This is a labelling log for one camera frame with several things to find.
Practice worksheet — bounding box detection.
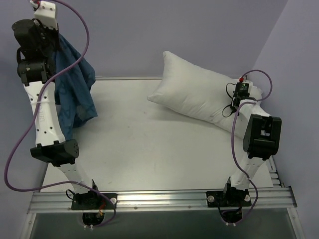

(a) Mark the blue cartoon pillowcase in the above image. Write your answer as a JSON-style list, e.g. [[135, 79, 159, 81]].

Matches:
[[53, 33, 98, 141]]

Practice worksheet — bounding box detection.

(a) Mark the white pillow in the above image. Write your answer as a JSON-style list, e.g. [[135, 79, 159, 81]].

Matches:
[[147, 51, 248, 138]]

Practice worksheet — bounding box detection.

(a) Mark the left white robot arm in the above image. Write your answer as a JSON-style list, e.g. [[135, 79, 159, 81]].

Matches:
[[12, 18, 101, 209]]

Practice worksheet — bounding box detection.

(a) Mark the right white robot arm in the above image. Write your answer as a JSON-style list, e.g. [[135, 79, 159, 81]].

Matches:
[[221, 78, 282, 206]]

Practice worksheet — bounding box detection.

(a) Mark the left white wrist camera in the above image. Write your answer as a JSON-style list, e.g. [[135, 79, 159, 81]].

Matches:
[[29, 0, 58, 30]]

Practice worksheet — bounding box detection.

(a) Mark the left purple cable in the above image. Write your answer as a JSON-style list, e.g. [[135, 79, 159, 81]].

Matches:
[[4, 0, 117, 228]]

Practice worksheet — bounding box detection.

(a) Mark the purple cable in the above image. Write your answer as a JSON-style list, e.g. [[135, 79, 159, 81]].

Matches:
[[4, 0, 117, 228], [231, 69, 274, 224]]

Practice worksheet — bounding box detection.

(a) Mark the aluminium back rail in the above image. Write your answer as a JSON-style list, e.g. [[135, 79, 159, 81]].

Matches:
[[96, 76, 162, 81]]

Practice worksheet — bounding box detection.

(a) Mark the aluminium rail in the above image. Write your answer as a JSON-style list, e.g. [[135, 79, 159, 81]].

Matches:
[[96, 76, 162, 81], [266, 157, 285, 188], [28, 187, 297, 213]]

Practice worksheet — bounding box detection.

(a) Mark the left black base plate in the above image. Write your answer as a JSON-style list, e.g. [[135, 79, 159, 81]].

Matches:
[[71, 192, 118, 211]]

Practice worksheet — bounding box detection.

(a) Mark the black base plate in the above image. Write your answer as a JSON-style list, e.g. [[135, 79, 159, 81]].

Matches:
[[71, 192, 118, 211], [206, 184, 252, 208]]

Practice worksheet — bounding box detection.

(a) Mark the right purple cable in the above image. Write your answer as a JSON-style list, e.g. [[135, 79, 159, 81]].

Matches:
[[231, 69, 274, 224]]

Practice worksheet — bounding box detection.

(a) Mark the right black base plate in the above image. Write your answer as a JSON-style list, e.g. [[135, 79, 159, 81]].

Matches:
[[206, 184, 252, 208]]

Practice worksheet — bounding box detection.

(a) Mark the aluminium right side rail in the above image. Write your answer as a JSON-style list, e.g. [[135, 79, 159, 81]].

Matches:
[[266, 157, 285, 188]]

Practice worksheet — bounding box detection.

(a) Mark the aluminium front rail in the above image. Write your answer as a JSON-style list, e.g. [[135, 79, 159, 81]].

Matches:
[[28, 187, 297, 213]]

